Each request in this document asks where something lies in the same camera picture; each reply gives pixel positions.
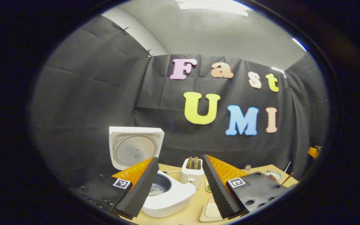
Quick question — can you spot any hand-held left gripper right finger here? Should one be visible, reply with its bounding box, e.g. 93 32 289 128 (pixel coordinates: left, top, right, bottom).
202 154 293 220

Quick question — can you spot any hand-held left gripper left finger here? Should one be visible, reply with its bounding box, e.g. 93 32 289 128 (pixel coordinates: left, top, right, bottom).
74 157 160 220

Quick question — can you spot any white rice cooker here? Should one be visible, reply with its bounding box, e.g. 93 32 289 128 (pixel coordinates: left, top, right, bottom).
109 126 197 218

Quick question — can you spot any pale green plate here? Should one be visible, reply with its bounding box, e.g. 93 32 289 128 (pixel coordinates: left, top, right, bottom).
264 171 283 182

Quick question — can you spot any white toaster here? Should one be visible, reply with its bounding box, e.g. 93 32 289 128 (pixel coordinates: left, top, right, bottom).
180 158 205 190

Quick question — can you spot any ceiling light panel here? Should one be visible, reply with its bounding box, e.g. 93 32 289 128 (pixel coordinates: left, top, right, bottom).
175 0 252 17

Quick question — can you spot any clear glass tray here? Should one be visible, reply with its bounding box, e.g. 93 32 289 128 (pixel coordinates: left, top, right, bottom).
198 197 227 223

